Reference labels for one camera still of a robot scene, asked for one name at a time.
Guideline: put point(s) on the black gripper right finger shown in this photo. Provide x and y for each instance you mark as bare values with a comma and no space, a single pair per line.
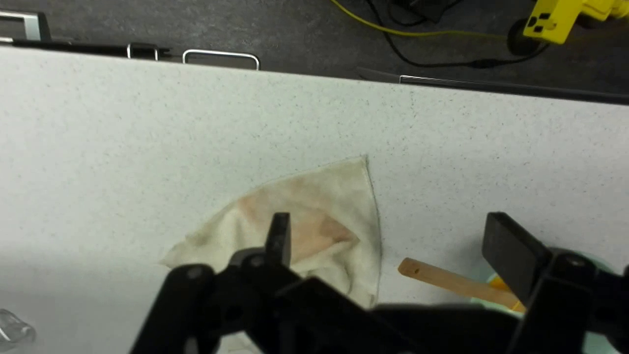
563,301

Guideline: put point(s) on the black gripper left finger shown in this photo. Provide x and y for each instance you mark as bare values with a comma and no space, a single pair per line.
189,307

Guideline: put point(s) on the wooden spatula with yellow head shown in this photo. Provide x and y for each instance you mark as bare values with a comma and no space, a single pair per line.
445,278

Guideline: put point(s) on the cream stained cloth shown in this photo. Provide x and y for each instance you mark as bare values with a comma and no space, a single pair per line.
327,217

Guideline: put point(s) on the crumpled clear plastic wrapper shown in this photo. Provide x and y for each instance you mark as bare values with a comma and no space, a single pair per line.
14,327

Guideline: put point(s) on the yellow device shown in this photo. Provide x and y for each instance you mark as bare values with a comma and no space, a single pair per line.
557,20

